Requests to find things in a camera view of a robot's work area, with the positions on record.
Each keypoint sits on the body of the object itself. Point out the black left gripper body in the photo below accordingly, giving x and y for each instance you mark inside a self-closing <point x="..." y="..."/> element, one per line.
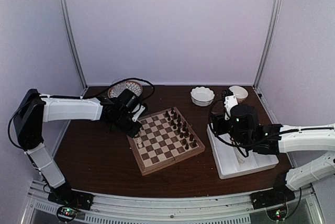
<point x="121" y="123"/>

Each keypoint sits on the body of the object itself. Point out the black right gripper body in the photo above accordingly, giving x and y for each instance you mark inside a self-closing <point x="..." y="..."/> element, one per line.
<point x="221" y="130"/>

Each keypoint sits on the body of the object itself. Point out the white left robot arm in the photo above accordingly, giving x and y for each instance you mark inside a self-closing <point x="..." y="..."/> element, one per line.
<point x="36" y="109"/>

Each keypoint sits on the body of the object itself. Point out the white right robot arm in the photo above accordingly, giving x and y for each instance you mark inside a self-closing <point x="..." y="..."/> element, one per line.
<point x="314" y="138"/>

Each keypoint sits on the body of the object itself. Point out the wooden chess board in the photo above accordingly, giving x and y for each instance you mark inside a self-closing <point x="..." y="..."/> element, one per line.
<point x="160" y="149"/>

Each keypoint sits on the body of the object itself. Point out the dark chess pieces row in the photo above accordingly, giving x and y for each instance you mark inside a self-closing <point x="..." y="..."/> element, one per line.
<point x="179" y="126"/>

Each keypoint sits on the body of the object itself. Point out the clear drinking glass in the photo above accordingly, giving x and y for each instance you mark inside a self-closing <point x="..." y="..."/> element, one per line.
<point x="119" y="86"/>

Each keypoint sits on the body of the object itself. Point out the cream round bowl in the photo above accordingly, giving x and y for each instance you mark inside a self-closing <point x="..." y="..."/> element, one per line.
<point x="239" y="92"/>

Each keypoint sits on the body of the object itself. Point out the patterned brown rim plate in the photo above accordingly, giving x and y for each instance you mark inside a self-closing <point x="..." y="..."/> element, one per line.
<point x="131" y="85"/>

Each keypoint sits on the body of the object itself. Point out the white plastic divided tray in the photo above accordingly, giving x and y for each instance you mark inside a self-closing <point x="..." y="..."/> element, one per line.
<point x="227" y="164"/>

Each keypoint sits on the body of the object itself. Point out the white scalloped bowl black rim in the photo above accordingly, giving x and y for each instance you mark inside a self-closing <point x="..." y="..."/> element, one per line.
<point x="202" y="96"/>

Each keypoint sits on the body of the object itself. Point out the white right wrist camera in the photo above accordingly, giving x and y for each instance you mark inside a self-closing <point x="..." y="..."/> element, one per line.
<point x="229" y="101"/>

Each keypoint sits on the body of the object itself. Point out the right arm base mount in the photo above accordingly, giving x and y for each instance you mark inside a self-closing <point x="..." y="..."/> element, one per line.
<point x="277" y="198"/>

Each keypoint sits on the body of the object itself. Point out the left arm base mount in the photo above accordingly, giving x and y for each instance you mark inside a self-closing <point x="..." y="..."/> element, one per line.
<point x="71" y="202"/>

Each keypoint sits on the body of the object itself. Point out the left aluminium frame post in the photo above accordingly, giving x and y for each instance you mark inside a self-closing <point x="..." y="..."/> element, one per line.
<point x="71" y="42"/>

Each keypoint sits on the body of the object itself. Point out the aluminium frame post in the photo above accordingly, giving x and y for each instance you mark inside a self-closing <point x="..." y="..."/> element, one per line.
<point x="71" y="42"/>
<point x="276" y="7"/>

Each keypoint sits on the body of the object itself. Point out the right aluminium frame post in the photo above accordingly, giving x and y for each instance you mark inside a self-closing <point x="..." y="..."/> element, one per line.
<point x="276" y="7"/>

